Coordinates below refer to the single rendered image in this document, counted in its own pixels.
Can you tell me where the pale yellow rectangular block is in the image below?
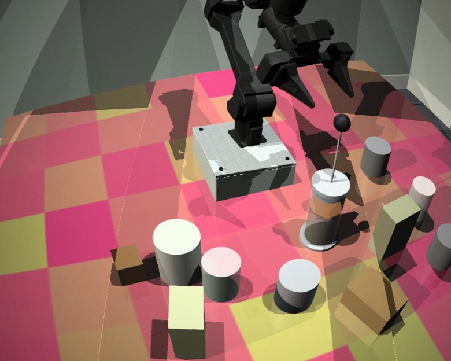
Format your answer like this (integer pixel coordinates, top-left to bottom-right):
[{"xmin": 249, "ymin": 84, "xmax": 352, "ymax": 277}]
[
  {"xmin": 368, "ymin": 194, "xmax": 421, "ymax": 261},
  {"xmin": 168, "ymin": 286, "xmax": 206, "ymax": 359}
]

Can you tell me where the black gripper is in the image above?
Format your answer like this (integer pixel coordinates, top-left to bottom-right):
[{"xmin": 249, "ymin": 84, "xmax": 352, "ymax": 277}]
[{"xmin": 256, "ymin": 21, "xmax": 354, "ymax": 109}]

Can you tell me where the glass coffee press with black knob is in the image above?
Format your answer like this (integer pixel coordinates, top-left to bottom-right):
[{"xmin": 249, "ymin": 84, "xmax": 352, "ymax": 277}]
[{"xmin": 299, "ymin": 113, "xmax": 351, "ymax": 252}]

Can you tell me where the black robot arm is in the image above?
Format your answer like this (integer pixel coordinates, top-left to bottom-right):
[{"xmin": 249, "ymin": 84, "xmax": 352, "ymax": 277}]
[{"xmin": 204, "ymin": 0, "xmax": 334, "ymax": 148}]

